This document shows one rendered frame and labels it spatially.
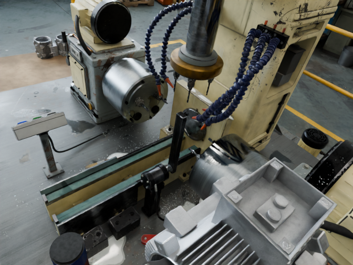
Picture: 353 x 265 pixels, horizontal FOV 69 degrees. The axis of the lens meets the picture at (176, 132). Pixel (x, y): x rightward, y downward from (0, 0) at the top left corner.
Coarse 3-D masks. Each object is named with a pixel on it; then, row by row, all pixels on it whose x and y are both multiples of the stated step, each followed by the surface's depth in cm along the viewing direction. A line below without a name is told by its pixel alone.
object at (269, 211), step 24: (264, 168) 37; (288, 168) 38; (240, 192) 37; (264, 192) 38; (288, 192) 38; (312, 192) 36; (216, 216) 35; (240, 216) 31; (264, 216) 33; (288, 216) 34; (312, 216) 35; (240, 240) 33; (264, 240) 29; (288, 240) 29; (264, 264) 31; (288, 264) 31
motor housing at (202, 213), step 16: (192, 208) 40; (208, 208) 40; (208, 224) 37; (192, 240) 34; (208, 240) 32; (224, 240) 34; (160, 256) 39; (176, 256) 31; (192, 256) 31; (208, 256) 32; (224, 256) 30; (240, 256) 32; (320, 256) 38
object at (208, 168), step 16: (224, 144) 82; (240, 144) 83; (208, 160) 80; (224, 160) 79; (240, 160) 78; (256, 160) 78; (192, 176) 84; (208, 176) 80; (240, 176) 75; (208, 192) 80
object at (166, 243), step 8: (168, 232) 34; (320, 232) 37; (160, 240) 33; (168, 240) 33; (176, 240) 33; (312, 240) 36; (320, 240) 36; (160, 248) 34; (168, 248) 32; (176, 248) 33; (312, 248) 37; (320, 248) 36; (168, 256) 32
